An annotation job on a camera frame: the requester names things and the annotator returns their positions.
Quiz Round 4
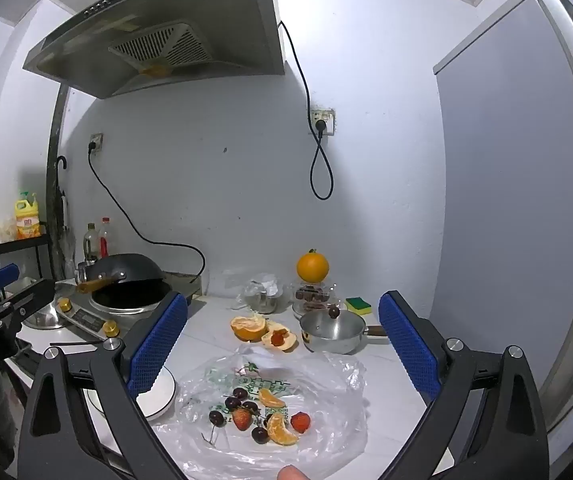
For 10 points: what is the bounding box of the white door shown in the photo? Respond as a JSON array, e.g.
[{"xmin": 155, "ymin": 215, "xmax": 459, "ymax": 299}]
[{"xmin": 433, "ymin": 0, "xmax": 573, "ymax": 413}]

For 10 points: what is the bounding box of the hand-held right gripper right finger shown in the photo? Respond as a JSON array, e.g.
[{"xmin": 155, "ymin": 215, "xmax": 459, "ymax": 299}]
[{"xmin": 377, "ymin": 290, "xmax": 550, "ymax": 480}]

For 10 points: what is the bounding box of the metal cup in plastic bag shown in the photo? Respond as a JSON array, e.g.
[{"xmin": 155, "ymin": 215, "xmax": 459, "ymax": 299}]
[{"xmin": 235, "ymin": 271, "xmax": 286, "ymax": 314}]

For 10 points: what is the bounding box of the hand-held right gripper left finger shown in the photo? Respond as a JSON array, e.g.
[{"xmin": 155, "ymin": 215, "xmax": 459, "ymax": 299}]
[{"xmin": 16, "ymin": 290, "xmax": 190, "ymax": 480}]

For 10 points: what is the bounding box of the stainless steel pot lid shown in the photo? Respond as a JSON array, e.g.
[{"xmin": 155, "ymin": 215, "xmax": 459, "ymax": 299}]
[{"xmin": 23, "ymin": 302, "xmax": 67, "ymax": 331}]

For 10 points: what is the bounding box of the black umbrella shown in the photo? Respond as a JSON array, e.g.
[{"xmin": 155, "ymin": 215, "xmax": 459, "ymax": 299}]
[{"xmin": 55, "ymin": 156, "xmax": 68, "ymax": 241}]

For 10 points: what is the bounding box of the hollowed orange half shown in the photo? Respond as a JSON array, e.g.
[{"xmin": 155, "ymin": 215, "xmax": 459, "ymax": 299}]
[{"xmin": 230, "ymin": 313, "xmax": 268, "ymax": 344}]

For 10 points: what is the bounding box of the silver induction cooker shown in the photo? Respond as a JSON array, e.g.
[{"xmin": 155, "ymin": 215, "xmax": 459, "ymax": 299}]
[{"xmin": 55, "ymin": 270, "xmax": 203, "ymax": 338}]

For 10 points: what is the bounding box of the yellow green sponge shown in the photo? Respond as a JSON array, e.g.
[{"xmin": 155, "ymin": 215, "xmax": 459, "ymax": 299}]
[{"xmin": 345, "ymin": 296, "xmax": 373, "ymax": 316}]

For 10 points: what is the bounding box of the steel saucepan with lid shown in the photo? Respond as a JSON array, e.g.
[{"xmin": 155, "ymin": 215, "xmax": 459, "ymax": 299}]
[{"xmin": 299, "ymin": 306, "xmax": 391, "ymax": 355}]

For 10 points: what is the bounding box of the black wok with wooden handle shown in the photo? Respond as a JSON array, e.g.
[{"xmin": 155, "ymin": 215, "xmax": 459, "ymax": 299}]
[{"xmin": 76, "ymin": 253, "xmax": 167, "ymax": 296}]

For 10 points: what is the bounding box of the black range hood cable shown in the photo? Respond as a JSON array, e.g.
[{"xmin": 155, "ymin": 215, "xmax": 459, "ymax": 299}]
[{"xmin": 279, "ymin": 21, "xmax": 335, "ymax": 201}]

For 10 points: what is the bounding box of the dark oil bottle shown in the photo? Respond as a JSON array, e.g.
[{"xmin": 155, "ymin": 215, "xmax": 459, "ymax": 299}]
[{"xmin": 83, "ymin": 223, "xmax": 98, "ymax": 262}]

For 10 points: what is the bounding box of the clear printed plastic bag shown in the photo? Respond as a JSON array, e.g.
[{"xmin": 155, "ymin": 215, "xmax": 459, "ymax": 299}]
[{"xmin": 151, "ymin": 347, "xmax": 370, "ymax": 480}]

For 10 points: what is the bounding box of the yellow detergent bottle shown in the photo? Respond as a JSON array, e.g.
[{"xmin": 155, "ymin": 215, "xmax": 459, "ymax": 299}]
[{"xmin": 14, "ymin": 191, "xmax": 43, "ymax": 240}]

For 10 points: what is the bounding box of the whole orange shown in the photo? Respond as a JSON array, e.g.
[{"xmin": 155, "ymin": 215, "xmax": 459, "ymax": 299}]
[{"xmin": 296, "ymin": 248, "xmax": 330, "ymax": 284}]

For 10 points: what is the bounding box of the orange peel piece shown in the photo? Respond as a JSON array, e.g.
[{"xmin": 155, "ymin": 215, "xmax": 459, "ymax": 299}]
[{"xmin": 261, "ymin": 323, "xmax": 299, "ymax": 352}]

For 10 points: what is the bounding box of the steel range hood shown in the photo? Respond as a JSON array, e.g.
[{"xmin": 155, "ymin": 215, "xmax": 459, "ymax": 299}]
[{"xmin": 21, "ymin": 0, "xmax": 287, "ymax": 101}]

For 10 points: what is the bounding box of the orange segment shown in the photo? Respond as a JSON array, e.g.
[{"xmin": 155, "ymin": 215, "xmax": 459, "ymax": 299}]
[
  {"xmin": 266, "ymin": 411, "xmax": 300, "ymax": 447},
  {"xmin": 258, "ymin": 388, "xmax": 287, "ymax": 409}
]

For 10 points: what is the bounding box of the glass jar with chocolates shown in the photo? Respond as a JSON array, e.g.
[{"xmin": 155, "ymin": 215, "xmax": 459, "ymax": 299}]
[{"xmin": 291, "ymin": 280, "xmax": 335, "ymax": 317}]

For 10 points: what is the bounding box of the red-capped bottle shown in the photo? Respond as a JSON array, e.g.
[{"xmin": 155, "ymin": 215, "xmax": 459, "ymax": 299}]
[{"xmin": 98, "ymin": 217, "xmax": 112, "ymax": 259}]

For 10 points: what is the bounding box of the black cooker cable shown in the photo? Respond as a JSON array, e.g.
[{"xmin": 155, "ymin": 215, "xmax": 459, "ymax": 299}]
[{"xmin": 88, "ymin": 150, "xmax": 206, "ymax": 283}]

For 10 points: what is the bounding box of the dark vertical pipe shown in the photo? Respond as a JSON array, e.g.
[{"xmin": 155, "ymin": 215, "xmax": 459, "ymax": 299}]
[{"xmin": 45, "ymin": 84, "xmax": 70, "ymax": 281}]

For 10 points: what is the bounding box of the black metal rack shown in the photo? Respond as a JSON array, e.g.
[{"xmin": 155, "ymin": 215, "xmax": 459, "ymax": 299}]
[{"xmin": 0, "ymin": 227, "xmax": 51, "ymax": 286}]

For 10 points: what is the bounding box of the white plate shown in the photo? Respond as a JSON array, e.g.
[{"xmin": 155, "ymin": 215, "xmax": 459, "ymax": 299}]
[{"xmin": 86, "ymin": 362, "xmax": 177, "ymax": 422}]

